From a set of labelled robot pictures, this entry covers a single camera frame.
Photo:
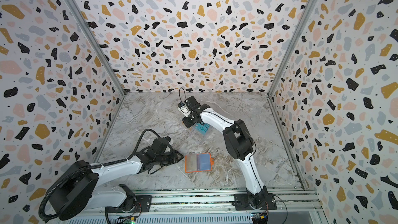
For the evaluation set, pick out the aluminium corner post right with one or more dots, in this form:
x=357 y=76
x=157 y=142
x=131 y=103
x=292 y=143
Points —
x=294 y=40

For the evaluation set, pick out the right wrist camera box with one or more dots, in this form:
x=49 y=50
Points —
x=183 y=109

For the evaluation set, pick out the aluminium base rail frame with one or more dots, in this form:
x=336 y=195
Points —
x=218 y=206

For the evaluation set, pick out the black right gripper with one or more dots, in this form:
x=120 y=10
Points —
x=189 y=121

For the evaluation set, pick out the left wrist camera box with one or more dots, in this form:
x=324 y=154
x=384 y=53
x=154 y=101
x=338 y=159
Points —
x=169 y=140

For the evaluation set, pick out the aluminium corner post left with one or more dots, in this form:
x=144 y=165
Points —
x=74 y=9

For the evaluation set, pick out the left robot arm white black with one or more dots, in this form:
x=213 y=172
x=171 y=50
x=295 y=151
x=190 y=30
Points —
x=80 y=187

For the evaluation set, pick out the orange card holder wallet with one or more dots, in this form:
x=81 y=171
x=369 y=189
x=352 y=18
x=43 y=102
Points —
x=198 y=162

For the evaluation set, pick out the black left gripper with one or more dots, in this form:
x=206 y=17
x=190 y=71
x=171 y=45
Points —
x=175 y=157

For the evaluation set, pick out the aluminium corner post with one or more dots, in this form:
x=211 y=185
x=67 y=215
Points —
x=74 y=9
x=294 y=40

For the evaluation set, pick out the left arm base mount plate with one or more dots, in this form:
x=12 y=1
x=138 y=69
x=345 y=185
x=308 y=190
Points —
x=139 y=204

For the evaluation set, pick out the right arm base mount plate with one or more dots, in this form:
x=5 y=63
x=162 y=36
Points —
x=249 y=202

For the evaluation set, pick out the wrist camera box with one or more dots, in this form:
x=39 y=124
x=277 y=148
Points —
x=169 y=140
x=183 y=109

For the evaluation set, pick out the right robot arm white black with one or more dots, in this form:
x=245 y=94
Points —
x=239 y=144

